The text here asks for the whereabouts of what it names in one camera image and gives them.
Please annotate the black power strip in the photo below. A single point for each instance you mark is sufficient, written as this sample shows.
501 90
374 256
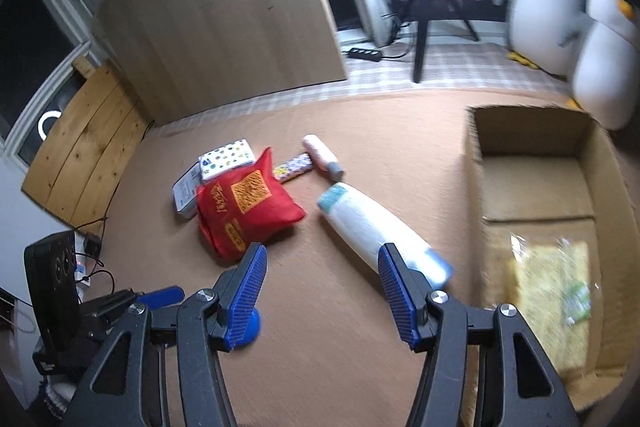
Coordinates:
365 54

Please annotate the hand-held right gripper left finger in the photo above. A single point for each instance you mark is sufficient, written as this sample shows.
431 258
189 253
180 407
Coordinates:
245 302

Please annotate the light wooden cabinet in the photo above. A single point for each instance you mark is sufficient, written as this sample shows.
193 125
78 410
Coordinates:
215 7

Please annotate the small white box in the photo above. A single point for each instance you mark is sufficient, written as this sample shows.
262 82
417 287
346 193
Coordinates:
184 194

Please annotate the white window frame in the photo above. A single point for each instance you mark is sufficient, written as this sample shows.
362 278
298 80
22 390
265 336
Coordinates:
50 82

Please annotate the cardboard box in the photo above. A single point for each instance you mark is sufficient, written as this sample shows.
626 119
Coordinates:
530 182

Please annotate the patterned stick packet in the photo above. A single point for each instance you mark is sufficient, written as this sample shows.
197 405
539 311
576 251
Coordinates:
295 166

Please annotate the white dotted tissue pack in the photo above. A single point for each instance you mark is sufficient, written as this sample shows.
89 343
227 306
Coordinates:
225 157

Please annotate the black tripod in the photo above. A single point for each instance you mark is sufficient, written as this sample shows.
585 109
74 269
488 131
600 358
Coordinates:
420 47

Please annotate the yellow plastic-wrapped packet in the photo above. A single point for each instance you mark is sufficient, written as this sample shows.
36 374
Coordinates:
545 287

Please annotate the wooden plank panel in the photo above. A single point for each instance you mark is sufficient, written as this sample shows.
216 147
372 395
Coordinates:
85 147

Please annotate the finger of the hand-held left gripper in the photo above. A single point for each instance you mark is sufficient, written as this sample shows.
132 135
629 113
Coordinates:
252 331
162 297

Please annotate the pink bottle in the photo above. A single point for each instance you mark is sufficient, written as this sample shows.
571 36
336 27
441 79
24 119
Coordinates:
320 152

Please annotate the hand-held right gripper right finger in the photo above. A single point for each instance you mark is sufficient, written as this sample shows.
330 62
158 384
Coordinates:
397 302

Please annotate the red cloth pouch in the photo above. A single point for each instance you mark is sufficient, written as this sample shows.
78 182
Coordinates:
250 207

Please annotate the white power strip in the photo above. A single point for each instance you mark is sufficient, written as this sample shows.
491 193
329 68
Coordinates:
82 279

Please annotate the white sunscreen bottle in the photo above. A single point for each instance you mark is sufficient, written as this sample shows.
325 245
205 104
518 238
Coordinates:
360 222

